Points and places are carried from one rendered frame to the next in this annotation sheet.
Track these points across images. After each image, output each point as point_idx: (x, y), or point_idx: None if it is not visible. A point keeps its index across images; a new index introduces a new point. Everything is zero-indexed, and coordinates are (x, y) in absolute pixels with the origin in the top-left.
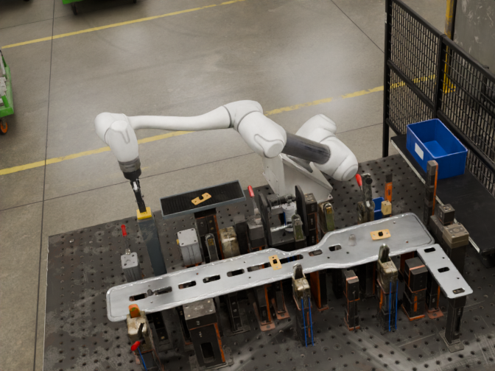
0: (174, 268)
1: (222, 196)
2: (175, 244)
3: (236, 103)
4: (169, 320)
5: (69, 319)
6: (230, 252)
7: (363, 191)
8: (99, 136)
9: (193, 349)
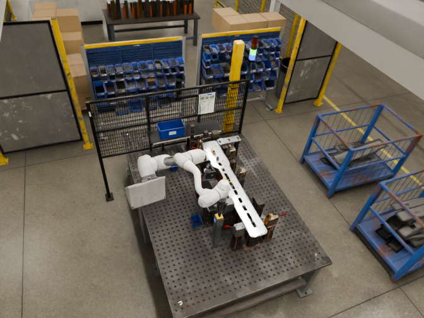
0: (202, 241)
1: (207, 187)
2: (186, 243)
3: (183, 157)
4: None
5: (240, 282)
6: None
7: (202, 146)
8: (214, 202)
9: None
